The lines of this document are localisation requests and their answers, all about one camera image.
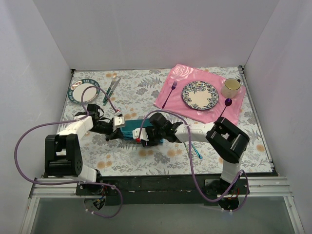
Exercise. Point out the green rimmed white plate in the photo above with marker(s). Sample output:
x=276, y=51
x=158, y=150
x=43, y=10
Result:
x=85, y=90

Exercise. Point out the purple metallic fork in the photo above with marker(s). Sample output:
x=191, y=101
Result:
x=172, y=88

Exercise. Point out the teal cloth napkin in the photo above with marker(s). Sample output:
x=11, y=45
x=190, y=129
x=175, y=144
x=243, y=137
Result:
x=131, y=125

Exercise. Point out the pink floral placemat cloth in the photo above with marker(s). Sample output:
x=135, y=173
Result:
x=184, y=75

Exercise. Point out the green handled fork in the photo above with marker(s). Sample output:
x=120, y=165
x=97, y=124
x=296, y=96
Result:
x=114, y=79

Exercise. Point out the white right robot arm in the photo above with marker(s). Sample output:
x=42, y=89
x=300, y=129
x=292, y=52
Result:
x=227, y=140

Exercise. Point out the blue floral white plate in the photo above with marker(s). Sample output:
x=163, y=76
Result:
x=200, y=95

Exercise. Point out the purple metallic spoon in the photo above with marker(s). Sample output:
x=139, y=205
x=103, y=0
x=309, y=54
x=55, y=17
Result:
x=227, y=102

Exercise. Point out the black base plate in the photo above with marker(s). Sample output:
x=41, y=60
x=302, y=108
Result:
x=154, y=189

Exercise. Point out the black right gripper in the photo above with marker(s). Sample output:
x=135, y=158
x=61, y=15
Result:
x=148, y=136

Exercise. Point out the iridescent blue fork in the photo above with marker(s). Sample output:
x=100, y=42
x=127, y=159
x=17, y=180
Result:
x=196, y=151

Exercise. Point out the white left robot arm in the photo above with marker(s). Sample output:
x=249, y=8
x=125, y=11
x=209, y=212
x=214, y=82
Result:
x=63, y=156

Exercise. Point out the cream ceramic mug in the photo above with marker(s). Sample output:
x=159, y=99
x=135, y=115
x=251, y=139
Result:
x=231, y=88

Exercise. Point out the green handled knife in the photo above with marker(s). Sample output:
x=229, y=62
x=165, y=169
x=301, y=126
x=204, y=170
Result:
x=110, y=93

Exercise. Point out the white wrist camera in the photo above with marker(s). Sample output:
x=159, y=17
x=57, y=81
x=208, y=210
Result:
x=118, y=119
x=140, y=135

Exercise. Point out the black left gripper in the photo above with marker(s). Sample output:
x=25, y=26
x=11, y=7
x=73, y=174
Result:
x=113, y=131

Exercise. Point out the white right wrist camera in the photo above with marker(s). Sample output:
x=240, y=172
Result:
x=140, y=135

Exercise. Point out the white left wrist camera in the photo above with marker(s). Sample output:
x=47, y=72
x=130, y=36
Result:
x=118, y=119

